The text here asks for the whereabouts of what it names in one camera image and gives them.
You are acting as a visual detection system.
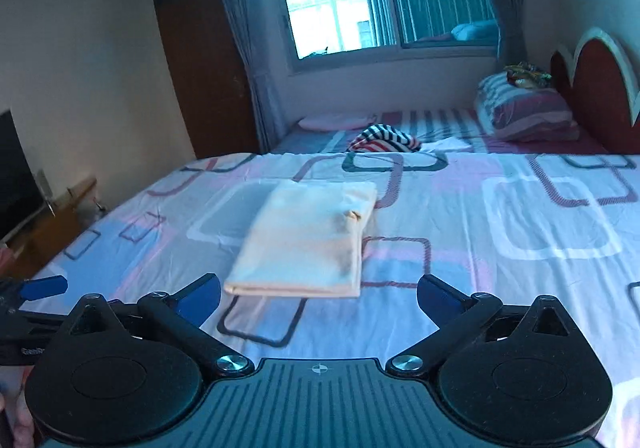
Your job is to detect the person left hand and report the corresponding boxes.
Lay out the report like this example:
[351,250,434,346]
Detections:
[0,367,35,448]

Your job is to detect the dark wooden door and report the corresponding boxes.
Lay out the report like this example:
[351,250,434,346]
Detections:
[153,0,259,159]

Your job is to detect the striped folded quilt pillow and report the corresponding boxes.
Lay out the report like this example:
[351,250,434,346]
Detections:
[475,72,580,142]

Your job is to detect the pink flat pillow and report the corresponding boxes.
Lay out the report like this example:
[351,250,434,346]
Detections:
[298,113,378,133]

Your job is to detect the striped purple mattress sheet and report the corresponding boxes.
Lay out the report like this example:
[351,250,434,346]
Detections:
[272,109,605,156]

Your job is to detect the cream knit sweater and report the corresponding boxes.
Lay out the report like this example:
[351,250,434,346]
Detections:
[224,180,378,298]

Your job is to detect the patterned bed sheet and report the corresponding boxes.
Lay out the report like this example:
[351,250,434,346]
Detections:
[30,151,639,447]

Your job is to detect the wooden tv cabinet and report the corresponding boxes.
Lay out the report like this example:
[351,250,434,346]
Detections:
[1,175,96,280]

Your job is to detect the black television screen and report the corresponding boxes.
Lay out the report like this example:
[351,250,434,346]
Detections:
[0,110,44,242]

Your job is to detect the white folded cloth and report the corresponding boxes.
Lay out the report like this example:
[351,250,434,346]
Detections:
[420,137,473,152]

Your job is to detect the red white headboard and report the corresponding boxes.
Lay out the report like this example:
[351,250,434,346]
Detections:
[550,26,639,154]

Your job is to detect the yellow patterned cloth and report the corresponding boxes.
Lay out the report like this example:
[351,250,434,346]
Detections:
[504,61,554,90]

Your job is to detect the left grey curtain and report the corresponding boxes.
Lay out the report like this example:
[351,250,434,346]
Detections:
[222,0,286,152]

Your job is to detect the striped folded garment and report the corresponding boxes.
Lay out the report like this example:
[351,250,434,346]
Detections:
[347,124,422,153]

